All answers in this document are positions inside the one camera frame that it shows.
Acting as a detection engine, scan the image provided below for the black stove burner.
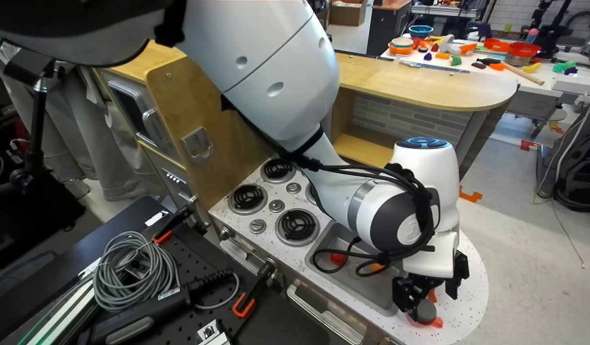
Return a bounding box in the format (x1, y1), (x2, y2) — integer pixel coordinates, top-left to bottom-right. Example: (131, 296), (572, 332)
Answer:
(227, 185), (266, 216)
(275, 210), (319, 248)
(306, 185), (319, 208)
(260, 160), (294, 185)

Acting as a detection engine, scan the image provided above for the coiled grey cable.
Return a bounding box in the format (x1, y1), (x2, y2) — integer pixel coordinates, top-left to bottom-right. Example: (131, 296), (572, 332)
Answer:
(91, 231), (179, 315)

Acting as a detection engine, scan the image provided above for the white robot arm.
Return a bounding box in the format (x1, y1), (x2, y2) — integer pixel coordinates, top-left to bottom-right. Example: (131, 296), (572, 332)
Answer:
(179, 0), (469, 313)

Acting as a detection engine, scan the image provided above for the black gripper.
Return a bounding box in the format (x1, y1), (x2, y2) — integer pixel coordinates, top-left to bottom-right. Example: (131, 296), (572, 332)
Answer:
(392, 252), (469, 315)

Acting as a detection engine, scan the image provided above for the wooden toy kitchen top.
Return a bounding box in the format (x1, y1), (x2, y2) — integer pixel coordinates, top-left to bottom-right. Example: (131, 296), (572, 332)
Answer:
(108, 39), (520, 171)

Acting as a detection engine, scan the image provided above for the grey cylinder object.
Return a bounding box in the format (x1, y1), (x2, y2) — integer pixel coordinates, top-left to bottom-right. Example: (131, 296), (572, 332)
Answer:
(413, 300), (436, 325)

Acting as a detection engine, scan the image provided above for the orange cup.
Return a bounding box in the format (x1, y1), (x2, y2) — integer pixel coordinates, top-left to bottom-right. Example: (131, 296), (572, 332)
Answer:
(409, 292), (442, 329)

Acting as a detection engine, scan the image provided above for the silver toy sink basin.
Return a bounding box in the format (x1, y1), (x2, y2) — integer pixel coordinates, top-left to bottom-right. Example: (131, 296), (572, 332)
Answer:
(306, 223), (400, 315)

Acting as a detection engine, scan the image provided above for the silver stove knob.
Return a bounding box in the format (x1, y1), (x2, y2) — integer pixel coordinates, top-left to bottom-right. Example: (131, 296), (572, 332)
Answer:
(285, 183), (302, 194)
(248, 219), (267, 235)
(267, 200), (285, 214)

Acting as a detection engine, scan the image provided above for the red toy tomato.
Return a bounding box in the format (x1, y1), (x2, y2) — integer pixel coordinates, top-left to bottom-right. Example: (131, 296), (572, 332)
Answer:
(329, 254), (346, 265)

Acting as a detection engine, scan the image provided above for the orange handled clamp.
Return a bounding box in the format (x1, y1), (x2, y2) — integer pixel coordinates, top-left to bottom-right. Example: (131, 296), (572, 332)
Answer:
(231, 263), (275, 321)

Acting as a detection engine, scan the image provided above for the orange toy fruit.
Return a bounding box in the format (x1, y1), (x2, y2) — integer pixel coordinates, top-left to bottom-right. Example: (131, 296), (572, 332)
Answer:
(367, 263), (386, 275)

